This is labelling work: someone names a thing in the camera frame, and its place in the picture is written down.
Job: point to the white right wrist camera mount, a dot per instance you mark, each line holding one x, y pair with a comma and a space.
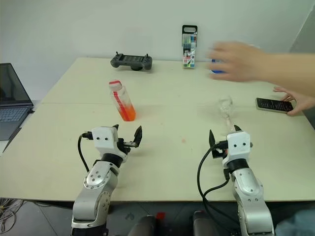
237, 150

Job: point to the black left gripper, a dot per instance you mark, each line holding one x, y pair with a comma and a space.
126, 145

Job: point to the dark rounded shape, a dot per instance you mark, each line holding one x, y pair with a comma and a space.
205, 225
142, 227

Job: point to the marker pen pack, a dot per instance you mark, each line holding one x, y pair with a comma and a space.
189, 54

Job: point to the blue round container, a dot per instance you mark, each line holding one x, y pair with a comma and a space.
217, 71

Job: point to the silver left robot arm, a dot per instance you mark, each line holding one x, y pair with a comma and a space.
91, 196

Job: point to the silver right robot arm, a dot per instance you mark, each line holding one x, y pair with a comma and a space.
248, 196

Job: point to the bottle with orange liquid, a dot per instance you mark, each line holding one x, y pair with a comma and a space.
125, 108

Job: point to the grey laptop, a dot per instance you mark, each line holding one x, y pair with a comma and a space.
11, 98

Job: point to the person's left forearm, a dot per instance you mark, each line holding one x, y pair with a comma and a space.
310, 102

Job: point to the person's right forearm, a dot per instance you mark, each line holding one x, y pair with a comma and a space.
290, 67

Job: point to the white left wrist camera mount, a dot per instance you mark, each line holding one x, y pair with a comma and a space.
105, 143

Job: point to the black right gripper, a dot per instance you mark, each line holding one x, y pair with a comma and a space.
219, 152

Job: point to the person's right hand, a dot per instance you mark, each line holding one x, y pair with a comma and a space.
241, 64

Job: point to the black smartphone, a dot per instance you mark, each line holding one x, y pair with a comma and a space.
273, 105

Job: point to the person's left hand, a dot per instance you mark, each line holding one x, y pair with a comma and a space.
299, 104

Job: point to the person's blue jeans leg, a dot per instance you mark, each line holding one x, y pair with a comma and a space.
297, 223

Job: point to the black handheld controller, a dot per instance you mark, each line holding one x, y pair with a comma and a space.
130, 61

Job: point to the small red object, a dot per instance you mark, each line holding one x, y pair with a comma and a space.
160, 216

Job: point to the clear wine glass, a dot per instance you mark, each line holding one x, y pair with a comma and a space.
225, 103

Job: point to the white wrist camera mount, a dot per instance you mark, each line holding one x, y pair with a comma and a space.
105, 143
237, 150

